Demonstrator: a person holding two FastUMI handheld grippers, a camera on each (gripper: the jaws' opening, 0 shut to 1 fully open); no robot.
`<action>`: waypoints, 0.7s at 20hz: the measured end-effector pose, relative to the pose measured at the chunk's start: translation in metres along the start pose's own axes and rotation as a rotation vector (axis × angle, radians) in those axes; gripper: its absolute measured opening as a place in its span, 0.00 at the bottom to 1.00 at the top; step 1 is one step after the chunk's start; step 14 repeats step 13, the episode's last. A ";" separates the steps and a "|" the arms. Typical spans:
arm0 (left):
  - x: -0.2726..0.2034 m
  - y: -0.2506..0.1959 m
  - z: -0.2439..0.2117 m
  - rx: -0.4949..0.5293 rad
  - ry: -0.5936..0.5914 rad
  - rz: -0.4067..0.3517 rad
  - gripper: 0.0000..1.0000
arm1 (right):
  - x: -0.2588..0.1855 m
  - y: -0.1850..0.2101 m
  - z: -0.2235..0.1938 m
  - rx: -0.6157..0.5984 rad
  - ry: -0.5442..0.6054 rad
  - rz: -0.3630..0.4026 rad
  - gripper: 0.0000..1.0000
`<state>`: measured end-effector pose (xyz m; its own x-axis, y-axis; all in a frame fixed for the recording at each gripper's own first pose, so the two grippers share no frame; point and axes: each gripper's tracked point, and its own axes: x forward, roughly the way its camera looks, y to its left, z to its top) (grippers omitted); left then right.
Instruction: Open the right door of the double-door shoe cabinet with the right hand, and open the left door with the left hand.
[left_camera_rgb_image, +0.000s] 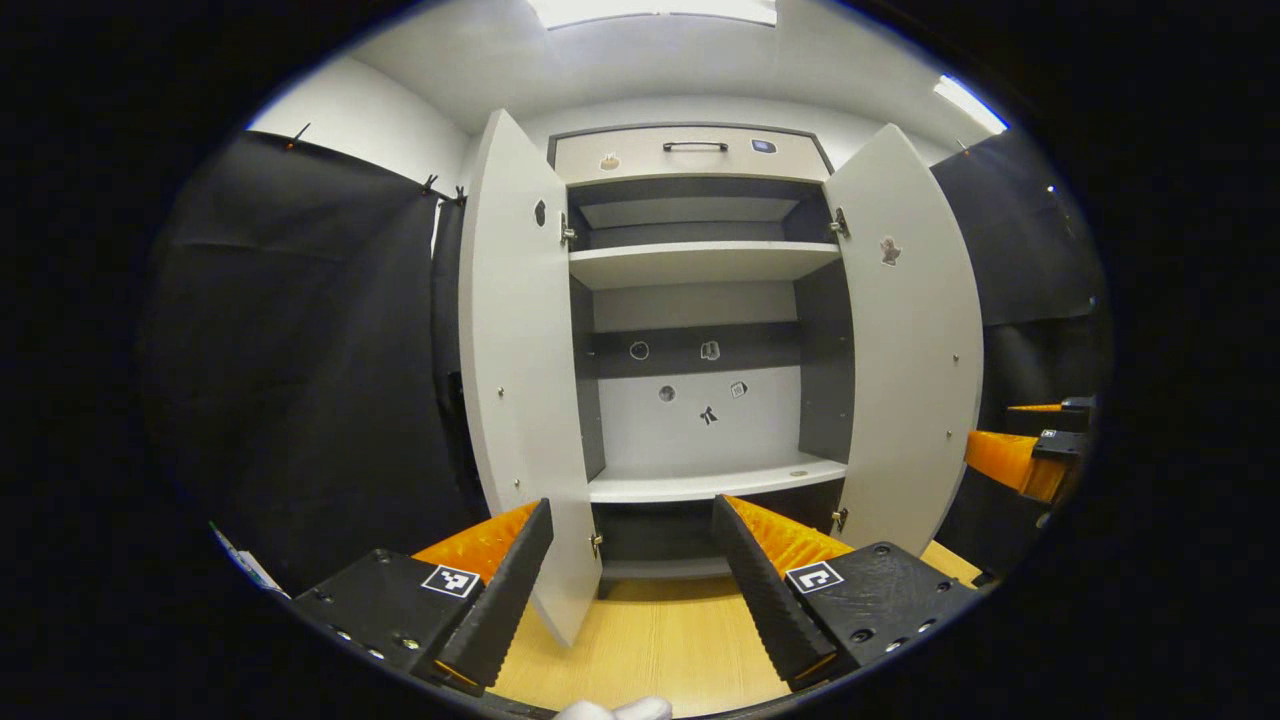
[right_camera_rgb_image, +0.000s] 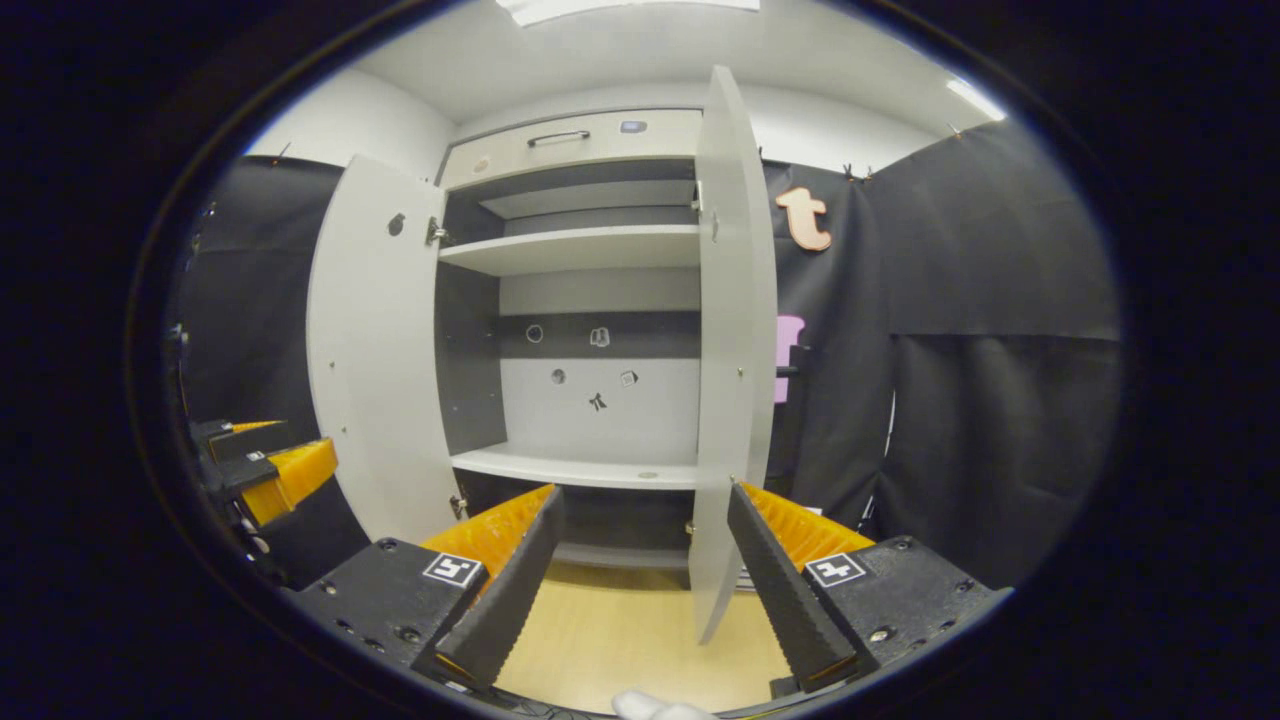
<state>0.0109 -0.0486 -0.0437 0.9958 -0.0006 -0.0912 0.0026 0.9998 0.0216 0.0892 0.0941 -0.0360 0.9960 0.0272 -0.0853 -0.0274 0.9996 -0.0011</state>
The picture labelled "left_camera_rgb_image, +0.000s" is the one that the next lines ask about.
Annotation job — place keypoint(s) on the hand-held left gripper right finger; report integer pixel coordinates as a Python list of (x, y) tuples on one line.
[(765, 600)]

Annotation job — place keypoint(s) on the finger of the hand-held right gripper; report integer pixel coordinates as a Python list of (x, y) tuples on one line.
[(1005, 460), (1078, 405)]

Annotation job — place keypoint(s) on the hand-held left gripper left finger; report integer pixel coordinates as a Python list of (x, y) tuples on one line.
[(500, 610)]

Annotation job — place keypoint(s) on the beige cabinet door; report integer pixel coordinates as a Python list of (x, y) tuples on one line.
[(520, 400), (910, 380)]

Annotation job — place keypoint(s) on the beige double-door shoe cabinet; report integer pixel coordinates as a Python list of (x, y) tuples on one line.
[(700, 420)]

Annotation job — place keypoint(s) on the white cabinet shelf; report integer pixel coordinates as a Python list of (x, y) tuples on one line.
[(710, 482), (700, 265)]

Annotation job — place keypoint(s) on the small ceiling light panel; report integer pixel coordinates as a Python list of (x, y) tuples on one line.
[(970, 103)]

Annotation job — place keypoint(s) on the black backdrop cloth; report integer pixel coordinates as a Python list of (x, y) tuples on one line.
[(300, 350)]

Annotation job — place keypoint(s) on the large ceiling light panel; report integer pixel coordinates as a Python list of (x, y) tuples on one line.
[(650, 10)]

